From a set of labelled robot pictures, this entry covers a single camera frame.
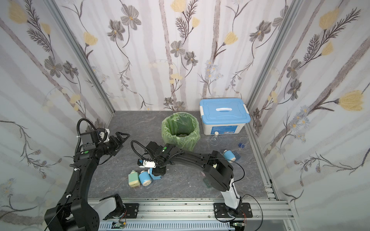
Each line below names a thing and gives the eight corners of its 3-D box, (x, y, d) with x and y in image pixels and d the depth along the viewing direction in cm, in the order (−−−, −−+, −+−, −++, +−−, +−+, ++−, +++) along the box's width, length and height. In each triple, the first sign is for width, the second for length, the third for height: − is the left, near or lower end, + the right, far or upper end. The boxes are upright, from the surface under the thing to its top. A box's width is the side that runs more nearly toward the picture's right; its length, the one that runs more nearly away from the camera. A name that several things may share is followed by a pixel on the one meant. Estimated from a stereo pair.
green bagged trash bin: (164, 160, 94) (158, 140, 75) (167, 134, 108) (163, 111, 89) (197, 160, 94) (200, 140, 75) (196, 134, 108) (198, 111, 89)
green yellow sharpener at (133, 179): (132, 190, 83) (128, 186, 77) (131, 176, 88) (128, 171, 83) (141, 187, 84) (138, 183, 78) (140, 173, 89) (137, 169, 84)
